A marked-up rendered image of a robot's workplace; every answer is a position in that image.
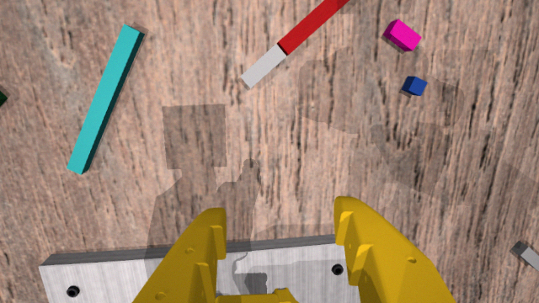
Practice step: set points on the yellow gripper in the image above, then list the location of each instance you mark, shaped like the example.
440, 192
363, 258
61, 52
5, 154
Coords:
380, 260

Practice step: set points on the blue cube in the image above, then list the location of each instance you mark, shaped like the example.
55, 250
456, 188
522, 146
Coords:
414, 86

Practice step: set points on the magenta rectangular block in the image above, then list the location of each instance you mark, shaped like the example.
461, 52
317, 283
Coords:
401, 35

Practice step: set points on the turquoise rod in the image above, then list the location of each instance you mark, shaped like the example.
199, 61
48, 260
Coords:
105, 98

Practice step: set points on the green rod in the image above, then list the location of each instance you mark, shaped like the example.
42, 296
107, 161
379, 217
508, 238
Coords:
3, 98

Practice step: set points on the red rod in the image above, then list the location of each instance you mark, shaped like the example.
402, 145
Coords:
309, 24

